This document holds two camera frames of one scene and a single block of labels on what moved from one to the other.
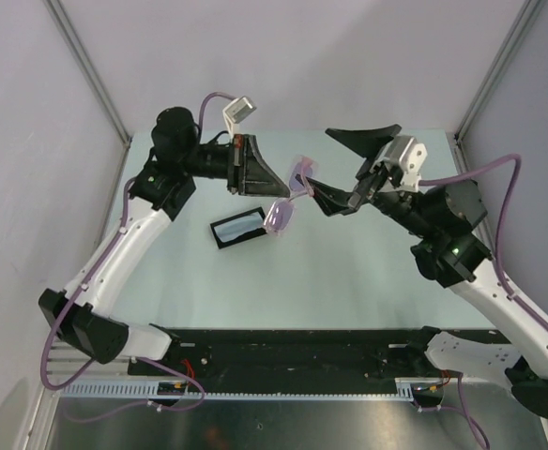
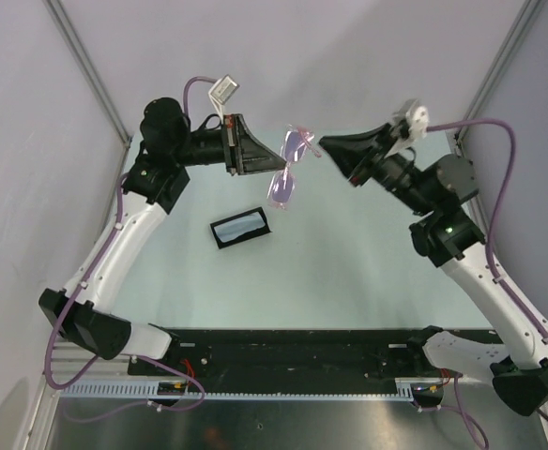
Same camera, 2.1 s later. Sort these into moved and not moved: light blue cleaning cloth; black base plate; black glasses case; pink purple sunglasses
Moved: pink purple sunglasses
Not moved: black glasses case; light blue cleaning cloth; black base plate
